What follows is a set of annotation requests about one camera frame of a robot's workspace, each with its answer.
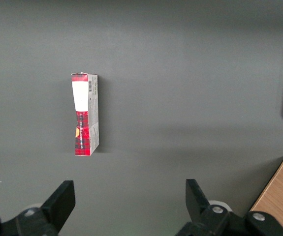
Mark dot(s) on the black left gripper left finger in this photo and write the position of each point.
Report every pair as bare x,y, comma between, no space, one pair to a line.
55,206

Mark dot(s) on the red plaid cardboard box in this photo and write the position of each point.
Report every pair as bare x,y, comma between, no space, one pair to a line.
85,115

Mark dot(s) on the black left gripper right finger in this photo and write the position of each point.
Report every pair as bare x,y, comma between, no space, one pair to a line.
205,214

